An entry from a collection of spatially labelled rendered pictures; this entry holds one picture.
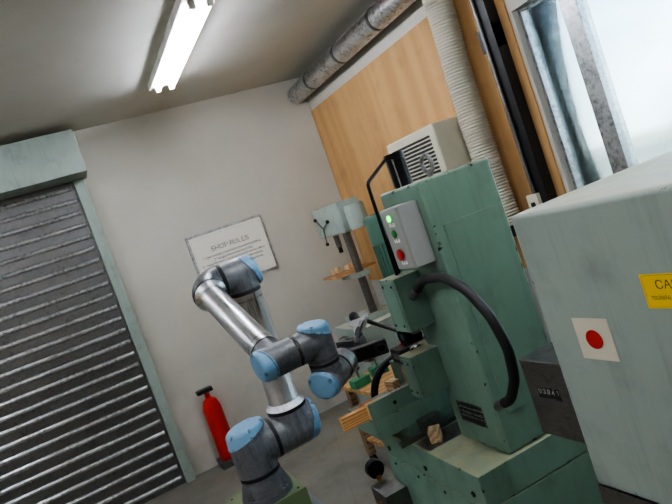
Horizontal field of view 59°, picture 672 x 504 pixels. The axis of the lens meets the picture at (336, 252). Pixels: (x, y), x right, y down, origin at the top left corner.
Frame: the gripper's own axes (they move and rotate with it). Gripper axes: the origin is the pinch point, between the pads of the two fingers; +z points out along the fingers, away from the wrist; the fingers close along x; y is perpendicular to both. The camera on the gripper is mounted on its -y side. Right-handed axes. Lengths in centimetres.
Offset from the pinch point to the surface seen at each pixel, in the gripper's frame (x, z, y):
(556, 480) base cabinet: 32, -32, -54
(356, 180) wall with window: -22, 272, 115
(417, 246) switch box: -35, -33, -35
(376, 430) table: 19.5, -27.5, -5.7
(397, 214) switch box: -43, -34, -32
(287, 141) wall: -67, 276, 168
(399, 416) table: 18.4, -22.1, -11.5
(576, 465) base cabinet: 32, -26, -59
